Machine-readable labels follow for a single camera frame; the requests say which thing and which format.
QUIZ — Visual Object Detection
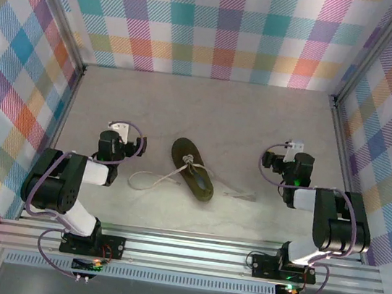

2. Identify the slotted grey cable duct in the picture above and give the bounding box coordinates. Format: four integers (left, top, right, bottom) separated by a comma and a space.
3, 246, 280, 294

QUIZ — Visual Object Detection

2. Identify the olive green shoe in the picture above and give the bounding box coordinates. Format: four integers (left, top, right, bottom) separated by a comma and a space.
164, 135, 222, 204

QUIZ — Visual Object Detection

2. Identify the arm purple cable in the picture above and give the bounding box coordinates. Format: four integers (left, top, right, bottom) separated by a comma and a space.
15, 108, 150, 287
241, 138, 383, 294

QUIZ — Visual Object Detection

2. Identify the thin black wire loop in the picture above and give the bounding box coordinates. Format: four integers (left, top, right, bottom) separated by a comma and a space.
243, 251, 259, 270

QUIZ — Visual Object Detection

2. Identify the aluminium table edge rail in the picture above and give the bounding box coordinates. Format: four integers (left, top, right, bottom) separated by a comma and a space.
19, 58, 88, 227
307, 95, 388, 265

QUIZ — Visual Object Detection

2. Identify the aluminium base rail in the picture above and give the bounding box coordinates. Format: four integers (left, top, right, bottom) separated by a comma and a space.
0, 203, 390, 294

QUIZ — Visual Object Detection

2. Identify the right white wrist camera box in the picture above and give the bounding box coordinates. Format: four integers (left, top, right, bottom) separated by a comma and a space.
283, 140, 306, 166

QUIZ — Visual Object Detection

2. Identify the white shoelace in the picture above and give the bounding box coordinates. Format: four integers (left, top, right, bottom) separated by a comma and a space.
127, 145, 263, 208

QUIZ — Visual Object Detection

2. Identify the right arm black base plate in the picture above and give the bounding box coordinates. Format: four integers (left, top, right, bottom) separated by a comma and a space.
249, 251, 320, 287

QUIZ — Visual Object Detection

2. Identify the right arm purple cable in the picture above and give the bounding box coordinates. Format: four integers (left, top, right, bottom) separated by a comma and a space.
241, 138, 383, 294

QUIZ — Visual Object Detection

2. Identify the thin red wire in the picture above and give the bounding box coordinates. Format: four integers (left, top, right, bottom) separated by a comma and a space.
101, 244, 115, 264

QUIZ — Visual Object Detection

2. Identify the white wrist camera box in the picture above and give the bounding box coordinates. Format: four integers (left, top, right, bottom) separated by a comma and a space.
283, 140, 306, 166
106, 119, 132, 143

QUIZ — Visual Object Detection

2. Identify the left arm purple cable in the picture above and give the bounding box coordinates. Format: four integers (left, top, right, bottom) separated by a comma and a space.
15, 108, 150, 287

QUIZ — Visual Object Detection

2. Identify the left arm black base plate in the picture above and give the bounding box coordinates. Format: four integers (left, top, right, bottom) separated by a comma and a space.
59, 228, 128, 263

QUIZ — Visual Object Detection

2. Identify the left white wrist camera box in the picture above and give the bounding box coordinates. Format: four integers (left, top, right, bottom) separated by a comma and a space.
106, 119, 132, 143

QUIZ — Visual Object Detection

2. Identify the aluminium frame post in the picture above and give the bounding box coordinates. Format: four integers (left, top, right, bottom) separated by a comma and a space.
8, 0, 98, 76
328, 0, 392, 115

